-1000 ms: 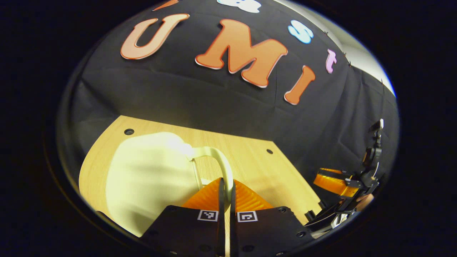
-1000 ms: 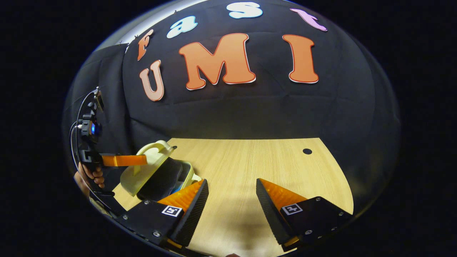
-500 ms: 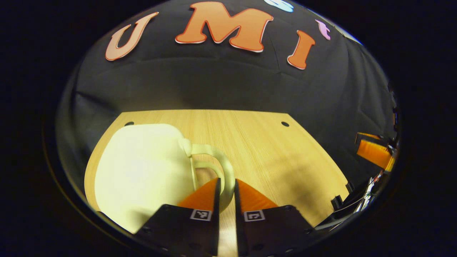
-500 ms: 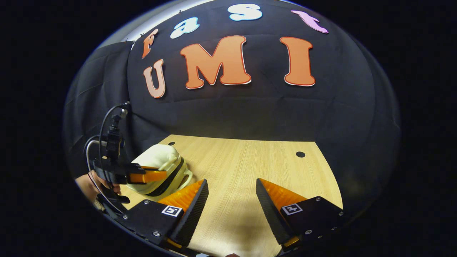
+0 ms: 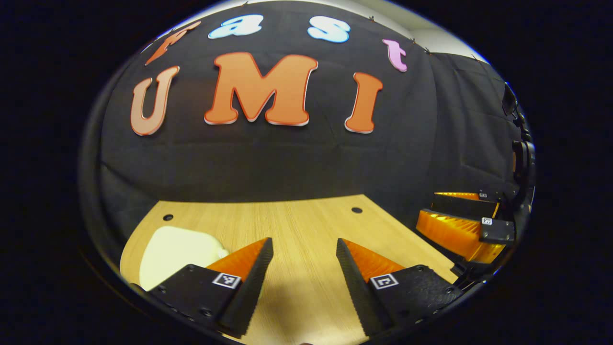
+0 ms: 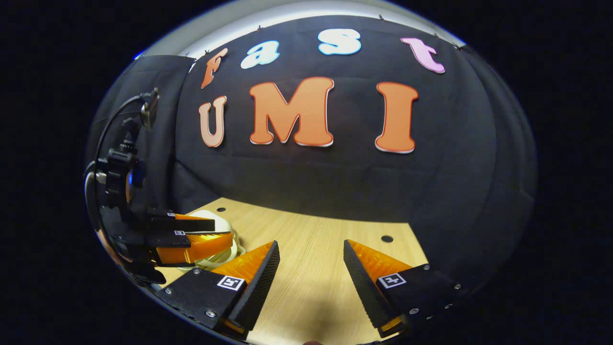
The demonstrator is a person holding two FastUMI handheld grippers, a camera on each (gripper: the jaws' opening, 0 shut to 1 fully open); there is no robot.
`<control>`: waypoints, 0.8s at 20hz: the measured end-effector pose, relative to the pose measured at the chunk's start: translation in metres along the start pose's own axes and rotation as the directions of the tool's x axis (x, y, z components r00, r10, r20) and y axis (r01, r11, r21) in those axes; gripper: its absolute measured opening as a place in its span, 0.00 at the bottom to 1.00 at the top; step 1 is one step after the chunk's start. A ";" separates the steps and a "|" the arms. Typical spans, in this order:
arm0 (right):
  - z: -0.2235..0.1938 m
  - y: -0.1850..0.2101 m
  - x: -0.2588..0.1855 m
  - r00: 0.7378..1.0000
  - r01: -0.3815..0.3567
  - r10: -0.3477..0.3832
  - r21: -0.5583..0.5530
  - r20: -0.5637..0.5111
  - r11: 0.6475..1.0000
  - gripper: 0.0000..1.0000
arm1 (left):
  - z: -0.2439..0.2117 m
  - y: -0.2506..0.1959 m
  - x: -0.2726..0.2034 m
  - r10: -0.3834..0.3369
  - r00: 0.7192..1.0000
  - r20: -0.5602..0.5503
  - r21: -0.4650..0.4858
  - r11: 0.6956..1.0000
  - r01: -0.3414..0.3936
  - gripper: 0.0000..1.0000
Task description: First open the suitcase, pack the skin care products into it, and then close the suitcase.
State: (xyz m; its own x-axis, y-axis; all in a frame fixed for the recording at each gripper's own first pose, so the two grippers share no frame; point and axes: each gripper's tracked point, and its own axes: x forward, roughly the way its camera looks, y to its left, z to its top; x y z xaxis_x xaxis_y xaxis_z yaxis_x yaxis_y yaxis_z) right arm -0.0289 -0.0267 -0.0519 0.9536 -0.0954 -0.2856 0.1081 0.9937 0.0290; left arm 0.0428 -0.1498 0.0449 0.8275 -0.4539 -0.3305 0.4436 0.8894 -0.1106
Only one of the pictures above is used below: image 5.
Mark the black backdrop cloth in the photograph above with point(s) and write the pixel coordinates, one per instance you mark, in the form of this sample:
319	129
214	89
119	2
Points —
287	163

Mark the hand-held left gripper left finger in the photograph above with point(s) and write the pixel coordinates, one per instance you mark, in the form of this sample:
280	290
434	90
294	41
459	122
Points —
246	287

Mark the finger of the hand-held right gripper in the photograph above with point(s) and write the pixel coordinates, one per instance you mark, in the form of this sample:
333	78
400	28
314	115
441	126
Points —
455	235
464	207

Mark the pale yellow suitcase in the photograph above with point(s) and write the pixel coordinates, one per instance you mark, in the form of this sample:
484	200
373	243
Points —
177	254

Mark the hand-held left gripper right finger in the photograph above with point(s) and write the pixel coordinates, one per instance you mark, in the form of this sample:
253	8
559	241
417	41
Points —
359	287

